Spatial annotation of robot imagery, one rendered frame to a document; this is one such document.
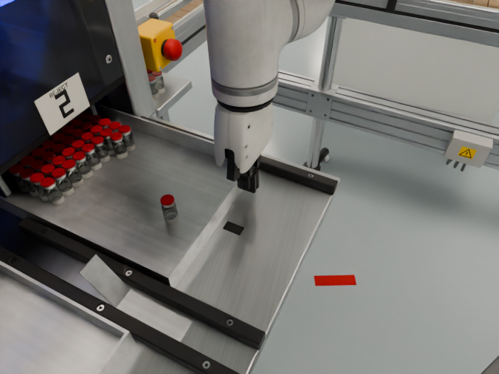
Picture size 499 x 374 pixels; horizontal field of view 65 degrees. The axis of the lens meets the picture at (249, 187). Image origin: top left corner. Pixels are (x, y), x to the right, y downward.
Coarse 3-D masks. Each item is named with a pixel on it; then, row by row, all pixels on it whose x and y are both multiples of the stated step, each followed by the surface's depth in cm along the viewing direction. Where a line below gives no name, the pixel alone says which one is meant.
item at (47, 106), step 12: (60, 84) 57; (72, 84) 59; (48, 96) 56; (60, 96) 58; (72, 96) 60; (84, 96) 62; (48, 108) 56; (84, 108) 62; (48, 120) 57; (60, 120) 59; (48, 132) 58
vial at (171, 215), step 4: (172, 204) 58; (164, 208) 58; (168, 208) 58; (172, 208) 58; (176, 208) 59; (164, 212) 59; (168, 212) 58; (172, 212) 59; (176, 212) 60; (164, 216) 60; (168, 216) 59; (172, 216) 59; (176, 216) 60; (168, 220) 60; (172, 220) 60; (176, 220) 60
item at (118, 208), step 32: (160, 128) 72; (128, 160) 70; (160, 160) 70; (192, 160) 70; (96, 192) 65; (128, 192) 65; (160, 192) 65; (192, 192) 65; (224, 192) 65; (64, 224) 60; (96, 224) 60; (128, 224) 60; (160, 224) 60; (192, 224) 60; (128, 256) 53; (160, 256) 56; (192, 256) 55
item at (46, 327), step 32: (0, 288) 53; (32, 288) 52; (0, 320) 50; (32, 320) 50; (64, 320) 50; (96, 320) 48; (0, 352) 47; (32, 352) 47; (64, 352) 47; (96, 352) 47; (128, 352) 47
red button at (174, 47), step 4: (168, 40) 74; (172, 40) 74; (176, 40) 74; (168, 44) 73; (172, 44) 73; (176, 44) 74; (180, 44) 75; (164, 48) 74; (168, 48) 73; (172, 48) 73; (176, 48) 74; (180, 48) 75; (164, 52) 74; (168, 52) 74; (172, 52) 74; (176, 52) 74; (180, 52) 75; (168, 56) 74; (172, 56) 74; (176, 56) 75; (172, 60) 75; (176, 60) 76
